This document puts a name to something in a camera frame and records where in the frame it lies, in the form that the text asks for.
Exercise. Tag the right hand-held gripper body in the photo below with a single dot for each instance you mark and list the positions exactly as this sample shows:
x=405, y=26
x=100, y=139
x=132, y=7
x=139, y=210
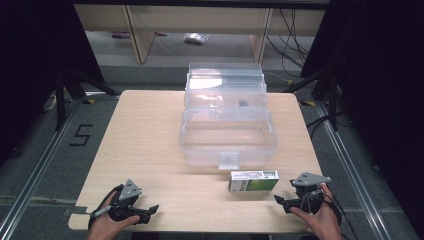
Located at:
x=308, y=193

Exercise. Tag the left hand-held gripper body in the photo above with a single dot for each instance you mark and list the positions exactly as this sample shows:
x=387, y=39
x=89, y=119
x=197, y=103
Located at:
x=130, y=191

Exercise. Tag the person's right hand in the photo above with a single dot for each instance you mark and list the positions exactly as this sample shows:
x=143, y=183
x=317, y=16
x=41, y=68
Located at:
x=325, y=223

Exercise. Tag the person's left hand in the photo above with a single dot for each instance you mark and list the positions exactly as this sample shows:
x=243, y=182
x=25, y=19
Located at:
x=104, y=225

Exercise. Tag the green and white carton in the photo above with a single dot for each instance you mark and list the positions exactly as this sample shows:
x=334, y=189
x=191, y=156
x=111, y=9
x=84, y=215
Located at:
x=255, y=182

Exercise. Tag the clear plastic storage box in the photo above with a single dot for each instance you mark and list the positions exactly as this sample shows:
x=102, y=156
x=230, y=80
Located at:
x=228, y=133

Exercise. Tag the black metal stand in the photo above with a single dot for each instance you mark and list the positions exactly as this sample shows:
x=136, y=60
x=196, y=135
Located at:
x=332, y=100
x=60, y=100

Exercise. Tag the small dark object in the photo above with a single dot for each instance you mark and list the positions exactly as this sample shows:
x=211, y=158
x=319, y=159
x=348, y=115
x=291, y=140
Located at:
x=243, y=103

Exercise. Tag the white floor object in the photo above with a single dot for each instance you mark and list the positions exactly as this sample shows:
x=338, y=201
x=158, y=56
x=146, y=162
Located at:
x=50, y=102

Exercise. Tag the pink flat object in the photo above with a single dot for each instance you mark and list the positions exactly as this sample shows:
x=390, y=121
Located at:
x=119, y=34

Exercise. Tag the clear plastic bag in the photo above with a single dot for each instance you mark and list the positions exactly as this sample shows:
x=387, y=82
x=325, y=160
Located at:
x=196, y=38

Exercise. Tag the light wooden shelf unit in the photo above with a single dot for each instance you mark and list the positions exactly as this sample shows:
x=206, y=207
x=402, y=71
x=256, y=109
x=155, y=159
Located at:
x=200, y=18

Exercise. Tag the aluminium floor rail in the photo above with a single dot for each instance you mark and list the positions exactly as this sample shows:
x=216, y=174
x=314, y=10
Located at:
x=353, y=180
x=36, y=166

